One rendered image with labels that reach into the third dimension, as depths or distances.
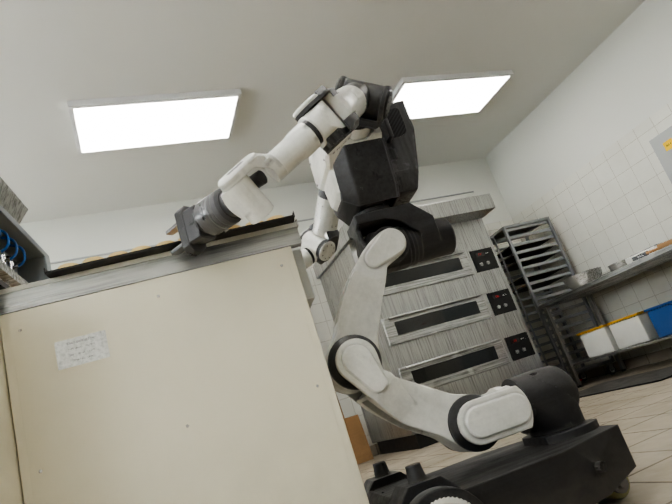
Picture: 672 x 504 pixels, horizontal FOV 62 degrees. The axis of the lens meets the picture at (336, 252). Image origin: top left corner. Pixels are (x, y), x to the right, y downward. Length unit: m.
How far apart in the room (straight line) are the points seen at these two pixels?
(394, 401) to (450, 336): 3.70
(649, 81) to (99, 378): 5.41
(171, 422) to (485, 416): 0.77
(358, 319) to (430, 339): 3.56
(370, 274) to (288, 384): 0.39
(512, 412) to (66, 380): 1.08
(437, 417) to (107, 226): 4.79
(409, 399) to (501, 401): 0.24
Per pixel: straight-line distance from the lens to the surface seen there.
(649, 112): 6.00
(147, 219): 5.94
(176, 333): 1.37
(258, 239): 1.44
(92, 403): 1.38
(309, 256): 2.01
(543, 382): 1.65
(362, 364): 1.45
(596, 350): 5.99
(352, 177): 1.60
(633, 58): 6.11
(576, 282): 5.98
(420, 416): 1.52
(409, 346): 4.95
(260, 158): 1.23
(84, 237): 5.89
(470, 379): 5.16
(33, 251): 1.97
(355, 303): 1.53
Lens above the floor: 0.38
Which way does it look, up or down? 17 degrees up
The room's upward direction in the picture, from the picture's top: 18 degrees counter-clockwise
